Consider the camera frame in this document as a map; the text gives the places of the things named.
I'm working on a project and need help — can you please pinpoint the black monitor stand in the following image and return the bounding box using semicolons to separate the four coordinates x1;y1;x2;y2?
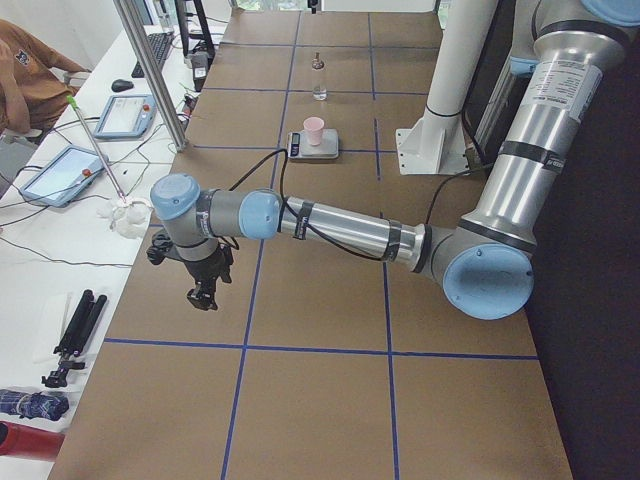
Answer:
174;0;217;64

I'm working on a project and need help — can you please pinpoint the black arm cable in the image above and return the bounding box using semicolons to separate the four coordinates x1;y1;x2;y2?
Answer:
219;147;386;261

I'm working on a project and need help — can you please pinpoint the white crumpled cloth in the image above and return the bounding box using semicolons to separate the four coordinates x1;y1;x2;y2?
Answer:
97;197;153;239

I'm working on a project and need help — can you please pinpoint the digital kitchen scale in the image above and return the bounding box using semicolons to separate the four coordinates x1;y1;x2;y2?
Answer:
286;128;341;162

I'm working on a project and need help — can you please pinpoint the blue teach pendant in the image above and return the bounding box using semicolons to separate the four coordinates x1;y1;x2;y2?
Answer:
94;94;157;140
19;145;103;207

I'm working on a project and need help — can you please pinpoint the blue folded umbrella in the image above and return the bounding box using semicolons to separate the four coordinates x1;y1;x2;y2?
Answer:
1;389;70;421

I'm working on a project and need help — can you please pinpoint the near blue teach pendant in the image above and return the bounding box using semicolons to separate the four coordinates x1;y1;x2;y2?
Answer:
19;145;103;207

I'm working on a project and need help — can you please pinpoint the black power adapter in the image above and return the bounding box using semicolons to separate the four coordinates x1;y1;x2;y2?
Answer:
191;51;209;92

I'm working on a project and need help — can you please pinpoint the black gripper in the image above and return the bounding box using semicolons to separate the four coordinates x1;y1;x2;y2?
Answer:
146;229;234;311

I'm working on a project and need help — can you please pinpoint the seated person brown shirt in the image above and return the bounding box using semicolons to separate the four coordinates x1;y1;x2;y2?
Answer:
1;20;86;134

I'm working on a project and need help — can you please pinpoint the metal stick green tip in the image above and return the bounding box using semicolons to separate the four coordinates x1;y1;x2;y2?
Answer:
66;95;127;206

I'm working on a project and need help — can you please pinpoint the glass sauce bottle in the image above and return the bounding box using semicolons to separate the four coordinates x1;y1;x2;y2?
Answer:
311;52;327;101

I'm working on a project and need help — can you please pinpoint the pink plastic cup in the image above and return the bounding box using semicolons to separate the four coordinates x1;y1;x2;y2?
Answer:
303;116;325;146

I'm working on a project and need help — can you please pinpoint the black computer mouse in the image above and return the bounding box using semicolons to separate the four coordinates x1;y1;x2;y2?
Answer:
111;79;134;93

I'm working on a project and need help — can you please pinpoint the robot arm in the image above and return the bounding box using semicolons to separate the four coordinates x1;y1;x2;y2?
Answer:
147;1;639;320

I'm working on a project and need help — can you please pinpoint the black keyboard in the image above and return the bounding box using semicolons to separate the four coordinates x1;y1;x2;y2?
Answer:
147;33;173;70

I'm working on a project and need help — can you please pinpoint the aluminium frame post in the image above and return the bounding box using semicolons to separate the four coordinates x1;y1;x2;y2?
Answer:
113;0;187;152

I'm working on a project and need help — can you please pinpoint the red bottle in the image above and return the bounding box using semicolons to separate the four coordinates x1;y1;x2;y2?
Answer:
1;421;65;462

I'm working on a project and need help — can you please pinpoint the far blue teach pendant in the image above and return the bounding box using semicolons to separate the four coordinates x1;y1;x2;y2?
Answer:
94;94;157;140

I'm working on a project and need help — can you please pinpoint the black folded tripod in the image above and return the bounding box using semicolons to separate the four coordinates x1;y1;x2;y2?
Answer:
41;289;108;388

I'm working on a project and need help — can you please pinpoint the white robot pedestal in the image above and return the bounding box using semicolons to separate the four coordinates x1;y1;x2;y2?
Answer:
396;0;498;175

